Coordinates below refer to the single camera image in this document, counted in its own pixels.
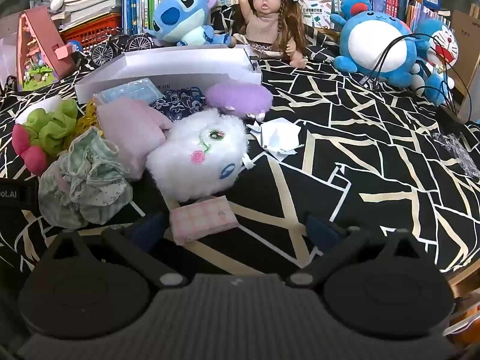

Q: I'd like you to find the pale pink fabric pouch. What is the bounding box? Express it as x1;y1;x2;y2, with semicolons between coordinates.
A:
97;97;174;180

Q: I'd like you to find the crumpled white paper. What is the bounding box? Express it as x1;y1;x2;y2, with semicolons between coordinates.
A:
245;117;306;162

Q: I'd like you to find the clear plastic wrap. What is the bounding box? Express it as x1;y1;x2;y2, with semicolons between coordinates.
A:
431;131;480;179

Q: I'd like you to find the light blue sock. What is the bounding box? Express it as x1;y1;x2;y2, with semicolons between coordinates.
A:
93;77;166;106

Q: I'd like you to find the black cable bundle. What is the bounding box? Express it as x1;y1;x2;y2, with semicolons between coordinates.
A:
360;32;471;117

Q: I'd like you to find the brown cardboard sheet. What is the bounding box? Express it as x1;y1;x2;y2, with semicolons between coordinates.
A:
448;9;480;121

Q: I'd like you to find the white bag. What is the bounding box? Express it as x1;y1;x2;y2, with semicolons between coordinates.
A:
0;15;27;91

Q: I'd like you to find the green striped cloth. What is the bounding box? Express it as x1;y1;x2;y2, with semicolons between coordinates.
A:
37;127;134;229

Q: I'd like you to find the blue robot cat plush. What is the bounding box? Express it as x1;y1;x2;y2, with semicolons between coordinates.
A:
410;19;460;106

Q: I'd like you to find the round blue white plush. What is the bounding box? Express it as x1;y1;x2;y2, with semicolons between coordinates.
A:
330;0;430;87

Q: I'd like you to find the black bicycle model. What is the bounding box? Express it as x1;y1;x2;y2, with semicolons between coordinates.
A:
91;32;154;66

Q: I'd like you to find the pink checked tissue pack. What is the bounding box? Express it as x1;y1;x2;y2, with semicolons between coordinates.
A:
169;196;239;246

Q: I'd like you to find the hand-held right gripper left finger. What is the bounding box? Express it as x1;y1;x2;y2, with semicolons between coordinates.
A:
41;213;188;289

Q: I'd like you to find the white green printed box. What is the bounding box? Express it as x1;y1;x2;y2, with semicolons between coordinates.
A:
296;0;334;29

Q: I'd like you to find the pink fabric bow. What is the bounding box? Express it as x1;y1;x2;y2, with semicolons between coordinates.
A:
12;124;49;176

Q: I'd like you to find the navy floral cloth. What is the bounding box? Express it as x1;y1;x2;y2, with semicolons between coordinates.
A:
150;87;207;122

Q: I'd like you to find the white fluffy plush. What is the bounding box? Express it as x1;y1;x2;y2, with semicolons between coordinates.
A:
145;107;256;201

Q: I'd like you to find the white cardboard box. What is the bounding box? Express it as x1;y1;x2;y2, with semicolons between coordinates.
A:
74;45;263;104

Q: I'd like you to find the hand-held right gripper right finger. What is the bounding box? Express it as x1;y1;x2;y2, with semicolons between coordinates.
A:
287;214;436;289

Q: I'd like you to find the blue alien plush toy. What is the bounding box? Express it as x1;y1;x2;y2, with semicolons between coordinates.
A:
142;0;233;47

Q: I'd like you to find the gold sequin bow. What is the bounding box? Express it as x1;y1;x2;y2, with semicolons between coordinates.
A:
77;99;100;136

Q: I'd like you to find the pink miniature house model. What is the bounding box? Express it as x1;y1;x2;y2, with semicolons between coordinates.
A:
15;6;77;91

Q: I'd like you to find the purple fuzzy sock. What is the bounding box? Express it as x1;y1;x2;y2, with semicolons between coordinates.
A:
205;82;274;121

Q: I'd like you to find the red plastic basket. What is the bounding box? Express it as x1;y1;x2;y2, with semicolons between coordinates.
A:
60;13;124;51

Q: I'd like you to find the black gold patterned blanket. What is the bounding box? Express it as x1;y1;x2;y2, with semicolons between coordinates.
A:
0;5;480;282

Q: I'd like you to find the green scrunchie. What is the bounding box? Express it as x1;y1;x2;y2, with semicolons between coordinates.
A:
24;98;77;156

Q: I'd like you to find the brown-haired doll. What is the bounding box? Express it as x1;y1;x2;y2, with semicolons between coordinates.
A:
229;0;310;69

